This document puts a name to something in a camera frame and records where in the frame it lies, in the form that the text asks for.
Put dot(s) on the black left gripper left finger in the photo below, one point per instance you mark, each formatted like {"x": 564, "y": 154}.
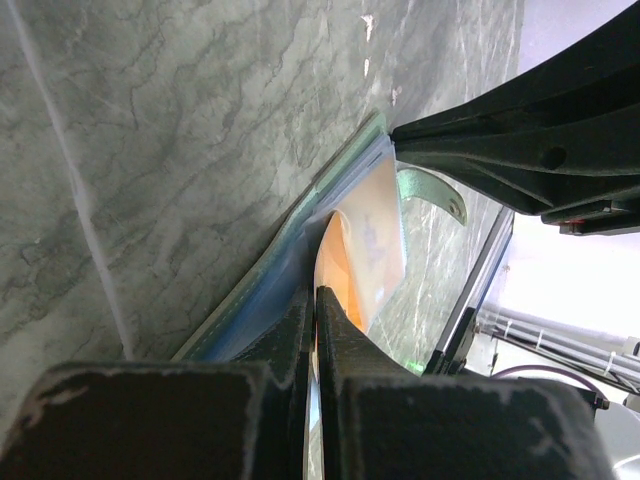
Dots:
{"x": 246, "y": 418}

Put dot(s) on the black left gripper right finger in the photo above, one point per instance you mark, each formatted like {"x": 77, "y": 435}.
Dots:
{"x": 382, "y": 422}

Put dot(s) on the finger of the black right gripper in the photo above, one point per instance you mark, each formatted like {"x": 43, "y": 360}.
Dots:
{"x": 560, "y": 141}

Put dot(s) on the gold striped credit card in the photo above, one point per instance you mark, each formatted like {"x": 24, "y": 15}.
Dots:
{"x": 374, "y": 239}

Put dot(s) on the gold patterned credit card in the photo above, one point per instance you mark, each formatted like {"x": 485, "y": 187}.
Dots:
{"x": 333, "y": 270}

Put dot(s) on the aluminium frame rail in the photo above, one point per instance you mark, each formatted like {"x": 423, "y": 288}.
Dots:
{"x": 451, "y": 349}

